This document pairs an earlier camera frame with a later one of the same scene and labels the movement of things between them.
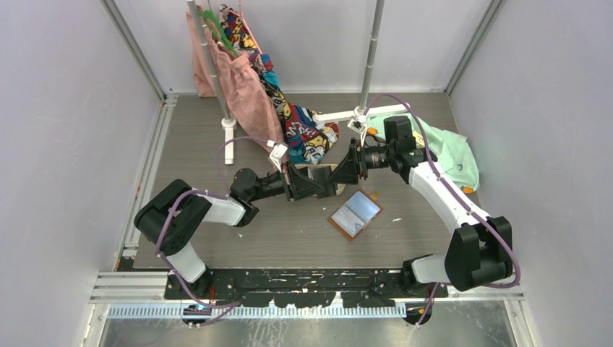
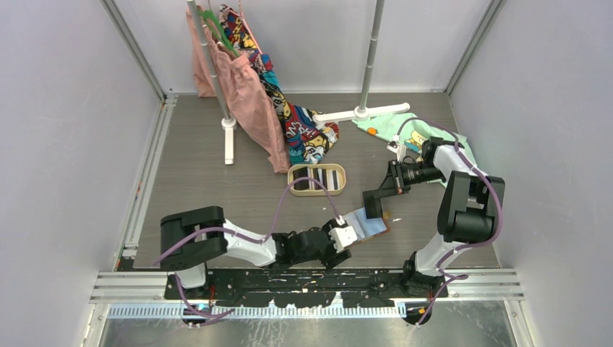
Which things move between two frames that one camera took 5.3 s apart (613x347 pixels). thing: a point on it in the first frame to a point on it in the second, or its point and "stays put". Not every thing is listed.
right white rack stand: (364, 109) stays put
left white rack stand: (228, 123) stays put
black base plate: (345, 288) stays put
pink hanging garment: (249, 103) stays put
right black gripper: (354, 163) to (394, 182)
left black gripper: (297, 185) to (332, 257)
